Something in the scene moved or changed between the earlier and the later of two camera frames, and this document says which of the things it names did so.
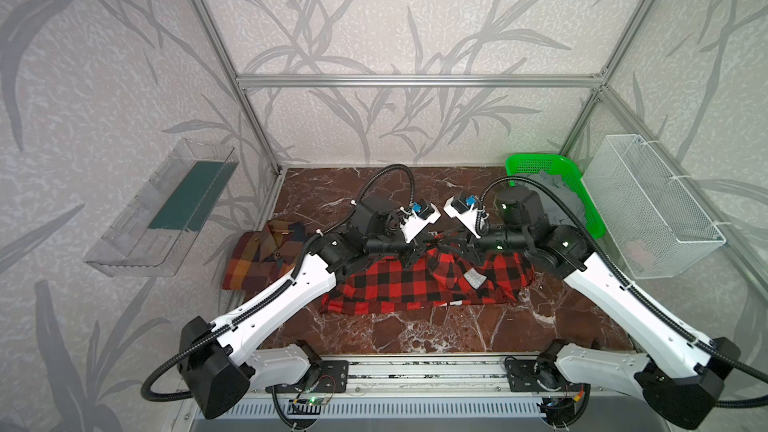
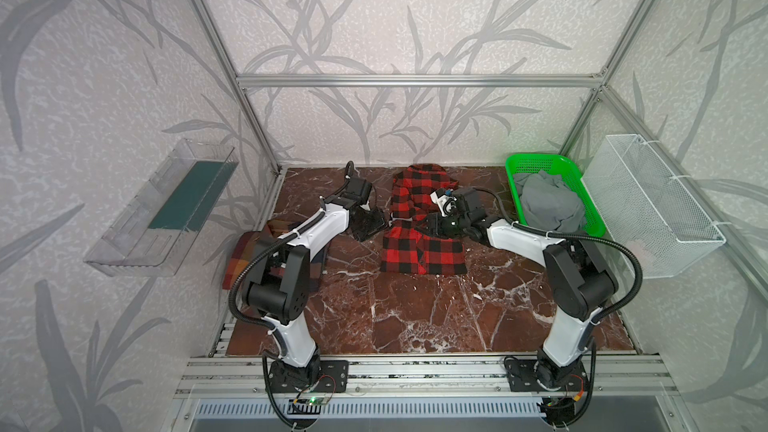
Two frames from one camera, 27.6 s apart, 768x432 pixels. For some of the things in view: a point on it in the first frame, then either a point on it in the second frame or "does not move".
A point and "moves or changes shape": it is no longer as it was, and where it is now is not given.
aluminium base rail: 442,377 does not move
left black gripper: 411,247 -> 367,222
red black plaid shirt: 434,278 moves or changes shape
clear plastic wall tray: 147,239 does not move
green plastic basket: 518,164 does not move
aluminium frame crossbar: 422,82 does not move
